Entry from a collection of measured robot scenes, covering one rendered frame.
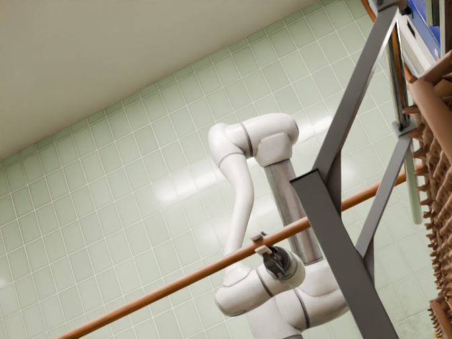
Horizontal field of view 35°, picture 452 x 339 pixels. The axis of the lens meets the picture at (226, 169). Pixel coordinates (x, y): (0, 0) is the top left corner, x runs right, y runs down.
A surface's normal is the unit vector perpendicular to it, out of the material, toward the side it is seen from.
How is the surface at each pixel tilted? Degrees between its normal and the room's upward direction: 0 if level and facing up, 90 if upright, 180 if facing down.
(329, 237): 90
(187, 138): 90
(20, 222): 90
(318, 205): 90
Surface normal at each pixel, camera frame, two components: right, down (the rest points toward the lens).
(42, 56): 0.35, 0.84
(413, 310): -0.28, -0.34
